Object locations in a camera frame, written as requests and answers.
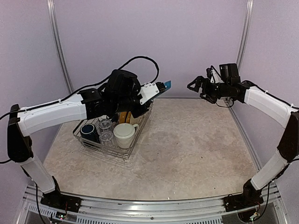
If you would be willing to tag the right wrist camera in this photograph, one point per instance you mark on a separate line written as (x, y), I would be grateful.
(212, 75)

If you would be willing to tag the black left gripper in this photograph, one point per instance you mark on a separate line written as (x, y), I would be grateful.
(137, 112)

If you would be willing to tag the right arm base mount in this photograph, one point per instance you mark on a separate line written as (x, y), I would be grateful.
(239, 202)

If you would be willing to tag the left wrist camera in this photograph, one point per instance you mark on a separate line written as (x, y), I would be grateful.
(150, 91)

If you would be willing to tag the aluminium front rail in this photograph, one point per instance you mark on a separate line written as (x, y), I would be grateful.
(96, 210)

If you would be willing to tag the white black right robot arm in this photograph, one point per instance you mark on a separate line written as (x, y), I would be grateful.
(282, 112)

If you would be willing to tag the right aluminium corner post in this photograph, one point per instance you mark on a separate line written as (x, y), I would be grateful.
(245, 32)

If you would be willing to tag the dark blue mug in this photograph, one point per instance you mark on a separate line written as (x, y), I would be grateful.
(89, 132)

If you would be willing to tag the clear glass near front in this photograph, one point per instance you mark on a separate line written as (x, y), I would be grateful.
(107, 138)

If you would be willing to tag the left aluminium corner post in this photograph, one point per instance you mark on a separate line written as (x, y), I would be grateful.
(58, 45)

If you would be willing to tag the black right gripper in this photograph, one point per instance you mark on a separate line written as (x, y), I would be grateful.
(205, 90)

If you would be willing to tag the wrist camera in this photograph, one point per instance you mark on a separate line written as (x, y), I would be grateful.
(150, 91)
(212, 75)

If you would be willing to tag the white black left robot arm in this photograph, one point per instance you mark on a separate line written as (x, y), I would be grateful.
(120, 92)

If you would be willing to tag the yellow polka dot plate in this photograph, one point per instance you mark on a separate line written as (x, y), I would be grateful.
(124, 117)

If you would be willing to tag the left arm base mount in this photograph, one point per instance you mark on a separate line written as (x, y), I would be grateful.
(62, 202)

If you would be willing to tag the cream ribbed mug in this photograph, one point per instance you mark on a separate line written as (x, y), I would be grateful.
(124, 134)

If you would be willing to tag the aluminium corner post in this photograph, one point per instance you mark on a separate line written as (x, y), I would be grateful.
(58, 45)
(245, 32)

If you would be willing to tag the wire dish rack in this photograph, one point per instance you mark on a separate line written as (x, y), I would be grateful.
(115, 150)

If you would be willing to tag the clear glass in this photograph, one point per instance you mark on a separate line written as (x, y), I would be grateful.
(107, 138)
(105, 125)

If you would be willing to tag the clear glass behind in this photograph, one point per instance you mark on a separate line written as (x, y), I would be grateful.
(105, 125)

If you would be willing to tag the cream plate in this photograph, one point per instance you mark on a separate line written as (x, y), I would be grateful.
(132, 120)

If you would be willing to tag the blue polka dot plate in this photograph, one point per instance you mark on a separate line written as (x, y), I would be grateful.
(167, 85)

